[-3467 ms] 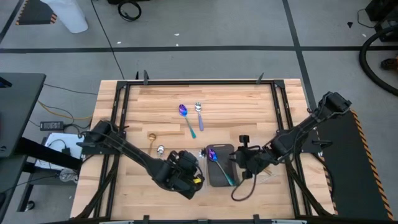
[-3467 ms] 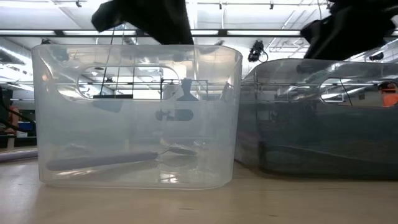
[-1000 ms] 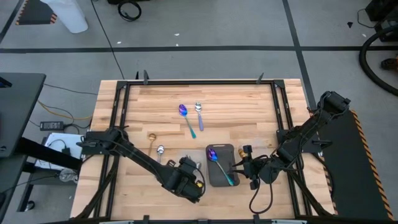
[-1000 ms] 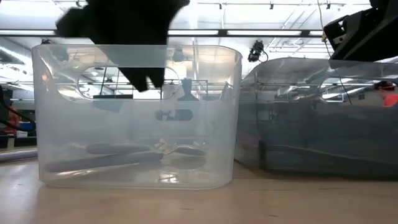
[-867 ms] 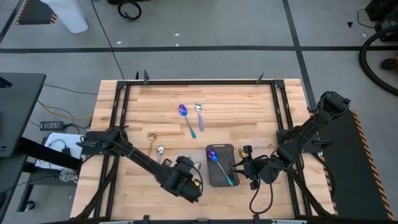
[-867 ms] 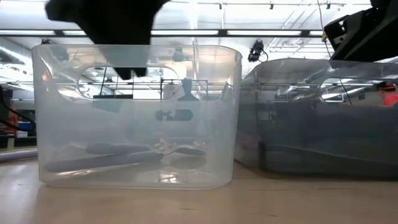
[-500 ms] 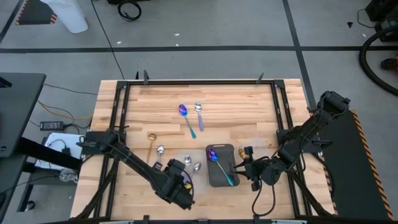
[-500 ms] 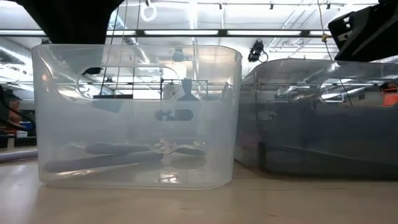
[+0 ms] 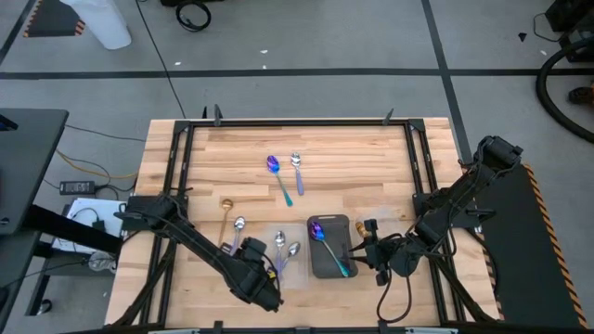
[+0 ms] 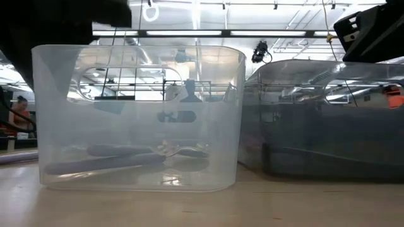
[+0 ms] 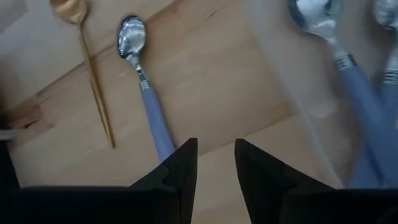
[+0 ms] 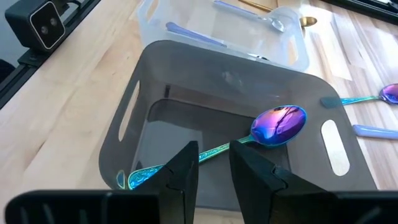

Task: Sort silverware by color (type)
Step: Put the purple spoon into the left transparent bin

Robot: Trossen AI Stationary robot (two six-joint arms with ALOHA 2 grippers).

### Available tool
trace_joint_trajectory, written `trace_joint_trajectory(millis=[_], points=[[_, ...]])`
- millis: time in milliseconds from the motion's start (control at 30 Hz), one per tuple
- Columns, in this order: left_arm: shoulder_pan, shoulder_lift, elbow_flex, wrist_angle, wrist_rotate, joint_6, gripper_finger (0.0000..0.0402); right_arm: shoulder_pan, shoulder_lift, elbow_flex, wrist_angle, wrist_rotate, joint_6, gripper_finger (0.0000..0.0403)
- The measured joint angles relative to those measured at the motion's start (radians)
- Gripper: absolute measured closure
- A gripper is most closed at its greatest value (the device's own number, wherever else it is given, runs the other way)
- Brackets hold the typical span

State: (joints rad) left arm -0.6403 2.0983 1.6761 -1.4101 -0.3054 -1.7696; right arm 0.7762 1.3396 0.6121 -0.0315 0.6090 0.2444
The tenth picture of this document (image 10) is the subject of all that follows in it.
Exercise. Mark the clear plastic bin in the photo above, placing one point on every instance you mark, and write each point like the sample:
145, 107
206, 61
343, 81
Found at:
205, 132

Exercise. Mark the person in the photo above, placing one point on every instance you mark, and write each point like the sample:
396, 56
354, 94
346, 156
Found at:
394, 97
20, 113

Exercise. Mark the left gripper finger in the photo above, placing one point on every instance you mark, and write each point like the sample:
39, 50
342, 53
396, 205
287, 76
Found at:
110, 12

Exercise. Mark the black overhead camera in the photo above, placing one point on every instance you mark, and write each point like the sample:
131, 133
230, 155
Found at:
260, 50

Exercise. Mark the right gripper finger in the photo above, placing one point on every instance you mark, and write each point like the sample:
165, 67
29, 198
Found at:
372, 31

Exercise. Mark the overhead LED light bar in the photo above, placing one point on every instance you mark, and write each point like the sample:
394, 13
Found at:
183, 32

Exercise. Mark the dark grey plastic bin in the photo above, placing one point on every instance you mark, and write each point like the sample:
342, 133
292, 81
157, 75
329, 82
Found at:
315, 142

